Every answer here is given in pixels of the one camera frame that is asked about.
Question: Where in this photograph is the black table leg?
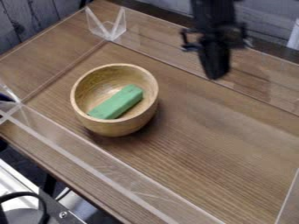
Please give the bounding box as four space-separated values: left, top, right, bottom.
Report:
42 174 57 196

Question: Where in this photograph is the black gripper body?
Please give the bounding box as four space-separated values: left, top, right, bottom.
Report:
180 0 252 52

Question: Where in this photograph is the white post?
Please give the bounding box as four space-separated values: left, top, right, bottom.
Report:
286 18 299 50

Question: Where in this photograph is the brown wooden bowl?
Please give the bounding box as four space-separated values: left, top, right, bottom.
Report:
69 63 158 137

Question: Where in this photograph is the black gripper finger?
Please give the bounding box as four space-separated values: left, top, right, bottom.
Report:
214 42 229 79
198 42 214 80

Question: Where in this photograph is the green rectangular block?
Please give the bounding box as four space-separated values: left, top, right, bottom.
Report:
88 84 144 120

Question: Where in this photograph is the grey metal base plate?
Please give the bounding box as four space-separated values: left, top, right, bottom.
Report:
38 189 86 224

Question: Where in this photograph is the black cable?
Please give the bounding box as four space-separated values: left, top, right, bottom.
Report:
0 192 49 224

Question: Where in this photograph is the clear acrylic front wall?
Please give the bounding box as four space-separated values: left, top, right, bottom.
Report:
0 84 224 224

